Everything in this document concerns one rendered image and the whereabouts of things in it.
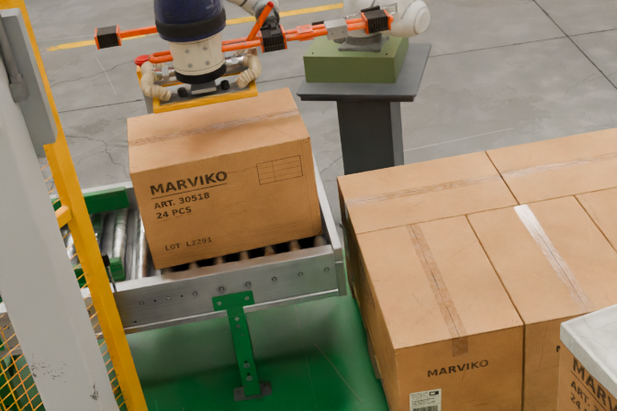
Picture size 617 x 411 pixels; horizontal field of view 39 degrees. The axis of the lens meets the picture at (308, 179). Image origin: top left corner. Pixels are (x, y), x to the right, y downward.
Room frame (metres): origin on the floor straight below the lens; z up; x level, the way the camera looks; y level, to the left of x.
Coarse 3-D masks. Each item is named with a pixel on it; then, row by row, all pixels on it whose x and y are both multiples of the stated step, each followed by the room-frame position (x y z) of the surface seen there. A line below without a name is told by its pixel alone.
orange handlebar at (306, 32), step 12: (348, 24) 2.71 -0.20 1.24; (360, 24) 2.68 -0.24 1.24; (120, 36) 2.88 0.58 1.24; (132, 36) 2.89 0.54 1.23; (288, 36) 2.66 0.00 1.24; (300, 36) 2.66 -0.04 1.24; (312, 36) 2.66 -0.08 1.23; (228, 48) 2.64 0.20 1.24; (240, 48) 2.64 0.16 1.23; (156, 60) 2.62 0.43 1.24; (168, 60) 2.62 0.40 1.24
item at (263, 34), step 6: (264, 30) 2.71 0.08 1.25; (282, 30) 2.66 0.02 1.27; (264, 36) 2.66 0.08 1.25; (270, 36) 2.66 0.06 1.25; (276, 36) 2.63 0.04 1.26; (282, 36) 2.63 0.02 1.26; (264, 42) 2.63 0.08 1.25; (270, 42) 2.64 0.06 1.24; (276, 42) 2.64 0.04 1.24; (282, 42) 2.64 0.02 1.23; (264, 48) 2.63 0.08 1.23; (270, 48) 2.63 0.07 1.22; (276, 48) 2.63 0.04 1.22; (282, 48) 2.63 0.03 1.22
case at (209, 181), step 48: (288, 96) 2.81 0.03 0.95; (144, 144) 2.60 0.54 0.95; (192, 144) 2.56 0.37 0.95; (240, 144) 2.51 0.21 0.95; (288, 144) 2.49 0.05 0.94; (144, 192) 2.43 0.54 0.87; (192, 192) 2.45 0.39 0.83; (240, 192) 2.47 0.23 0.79; (288, 192) 2.49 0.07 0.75; (192, 240) 2.44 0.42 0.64; (240, 240) 2.46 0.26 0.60; (288, 240) 2.48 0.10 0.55
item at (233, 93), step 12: (228, 84) 2.56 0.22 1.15; (252, 84) 2.58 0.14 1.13; (180, 96) 2.54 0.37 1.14; (192, 96) 2.54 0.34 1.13; (204, 96) 2.53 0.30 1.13; (216, 96) 2.53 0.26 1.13; (228, 96) 2.52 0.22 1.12; (240, 96) 2.52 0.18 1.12; (252, 96) 2.53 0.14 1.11; (156, 108) 2.50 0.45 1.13; (168, 108) 2.50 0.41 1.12; (180, 108) 2.50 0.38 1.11
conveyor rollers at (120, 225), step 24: (96, 216) 2.82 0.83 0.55; (120, 216) 2.80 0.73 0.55; (72, 240) 2.67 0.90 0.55; (96, 240) 2.65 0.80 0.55; (120, 240) 2.63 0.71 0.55; (144, 240) 2.61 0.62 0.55; (312, 240) 2.49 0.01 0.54; (72, 264) 2.53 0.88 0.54; (144, 264) 2.47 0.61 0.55; (192, 264) 2.43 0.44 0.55; (216, 264) 2.41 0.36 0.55
